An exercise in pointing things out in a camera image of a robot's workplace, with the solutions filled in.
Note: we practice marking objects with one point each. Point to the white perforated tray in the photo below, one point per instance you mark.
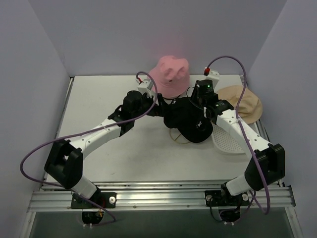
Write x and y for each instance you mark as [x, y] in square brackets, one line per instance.
[224, 143]

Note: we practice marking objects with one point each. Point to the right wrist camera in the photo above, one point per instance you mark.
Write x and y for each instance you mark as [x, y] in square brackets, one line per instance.
[212, 75]

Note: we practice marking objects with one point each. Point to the pink bucket hat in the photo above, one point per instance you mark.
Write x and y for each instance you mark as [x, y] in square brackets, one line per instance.
[171, 75]

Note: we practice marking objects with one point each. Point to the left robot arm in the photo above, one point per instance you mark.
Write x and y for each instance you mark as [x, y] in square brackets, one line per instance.
[65, 160]

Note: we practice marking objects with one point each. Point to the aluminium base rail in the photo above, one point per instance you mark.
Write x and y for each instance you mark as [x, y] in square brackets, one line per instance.
[129, 197]

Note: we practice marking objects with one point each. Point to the beige bucket hat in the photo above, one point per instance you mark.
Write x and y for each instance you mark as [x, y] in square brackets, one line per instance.
[250, 108]

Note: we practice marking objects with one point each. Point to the black baseball cap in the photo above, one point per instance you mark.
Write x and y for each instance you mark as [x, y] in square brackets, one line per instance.
[182, 115]

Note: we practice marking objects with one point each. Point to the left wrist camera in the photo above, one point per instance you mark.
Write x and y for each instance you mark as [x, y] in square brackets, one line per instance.
[145, 87]

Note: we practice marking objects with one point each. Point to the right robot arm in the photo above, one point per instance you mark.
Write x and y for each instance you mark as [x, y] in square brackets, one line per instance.
[267, 161]

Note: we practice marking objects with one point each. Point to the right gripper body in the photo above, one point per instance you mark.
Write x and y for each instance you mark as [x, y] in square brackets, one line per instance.
[192, 109]

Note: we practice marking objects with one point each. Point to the gold wire hat stand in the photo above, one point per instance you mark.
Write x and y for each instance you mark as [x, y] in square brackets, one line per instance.
[177, 137]

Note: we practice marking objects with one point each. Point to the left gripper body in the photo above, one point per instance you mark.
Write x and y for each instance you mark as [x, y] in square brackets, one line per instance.
[159, 103]

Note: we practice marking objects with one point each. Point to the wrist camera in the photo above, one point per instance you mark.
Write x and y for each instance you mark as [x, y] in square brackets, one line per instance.
[145, 87]
[212, 75]

